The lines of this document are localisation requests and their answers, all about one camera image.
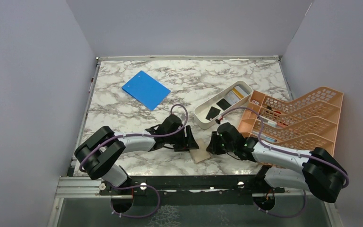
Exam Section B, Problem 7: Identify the beige card holder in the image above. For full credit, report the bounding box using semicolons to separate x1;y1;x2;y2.
190;139;211;164

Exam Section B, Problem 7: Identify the blue pen in rack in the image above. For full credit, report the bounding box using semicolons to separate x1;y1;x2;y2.
251;131;277;143

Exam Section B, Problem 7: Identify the orange plastic file rack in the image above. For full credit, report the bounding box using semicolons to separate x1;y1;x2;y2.
238;87;344;155

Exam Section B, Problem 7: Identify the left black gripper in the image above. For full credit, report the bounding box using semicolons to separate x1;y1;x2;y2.
165;125;199;152

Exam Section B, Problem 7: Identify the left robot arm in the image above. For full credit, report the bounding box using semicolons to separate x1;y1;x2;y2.
74;114;199;194

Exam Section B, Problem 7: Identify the blue plastic board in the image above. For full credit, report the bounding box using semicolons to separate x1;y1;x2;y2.
121;71;171;111

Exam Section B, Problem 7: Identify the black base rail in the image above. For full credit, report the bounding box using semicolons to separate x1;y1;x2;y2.
99;175;284;207

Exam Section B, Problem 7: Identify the stack of cards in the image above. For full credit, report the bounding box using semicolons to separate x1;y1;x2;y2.
224;85;249;105

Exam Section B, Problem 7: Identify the white oblong tray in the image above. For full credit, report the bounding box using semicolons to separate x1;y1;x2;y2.
193;81;254;129

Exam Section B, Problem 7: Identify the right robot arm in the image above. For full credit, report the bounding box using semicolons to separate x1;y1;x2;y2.
207;122;348;203

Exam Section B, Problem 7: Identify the black card in tray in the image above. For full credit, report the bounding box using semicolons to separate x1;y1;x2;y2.
205;106;221;121
216;98;231;111

